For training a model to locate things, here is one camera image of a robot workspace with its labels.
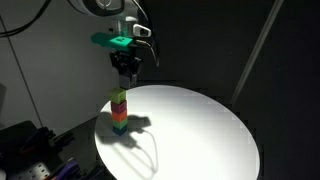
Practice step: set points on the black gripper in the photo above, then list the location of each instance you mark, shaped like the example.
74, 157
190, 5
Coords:
122, 59

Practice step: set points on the grey block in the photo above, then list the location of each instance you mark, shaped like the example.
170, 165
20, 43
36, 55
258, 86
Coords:
127, 82

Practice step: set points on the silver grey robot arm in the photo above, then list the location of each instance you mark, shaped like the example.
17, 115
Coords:
123, 14

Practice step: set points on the yellow-green block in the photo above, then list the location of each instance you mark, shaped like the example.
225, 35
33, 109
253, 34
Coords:
117, 95

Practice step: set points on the magenta block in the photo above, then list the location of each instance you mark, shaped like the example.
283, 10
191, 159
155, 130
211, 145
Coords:
119, 108

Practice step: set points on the orange block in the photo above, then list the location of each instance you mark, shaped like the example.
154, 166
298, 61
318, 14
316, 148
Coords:
119, 116

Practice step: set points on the green block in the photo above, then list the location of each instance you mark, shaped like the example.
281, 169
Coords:
119, 124

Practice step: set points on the blue block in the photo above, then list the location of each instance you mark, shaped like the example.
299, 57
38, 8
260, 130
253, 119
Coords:
119, 131

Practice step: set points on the round white table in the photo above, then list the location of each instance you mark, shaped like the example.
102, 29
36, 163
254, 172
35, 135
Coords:
176, 134

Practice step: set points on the purple orange clamp rear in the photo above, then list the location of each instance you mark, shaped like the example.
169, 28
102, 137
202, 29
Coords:
37, 137

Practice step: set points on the purple orange clamp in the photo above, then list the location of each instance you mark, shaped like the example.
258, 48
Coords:
37, 137
64, 170

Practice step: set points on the purple orange clamp front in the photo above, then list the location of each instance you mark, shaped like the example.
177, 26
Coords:
64, 170

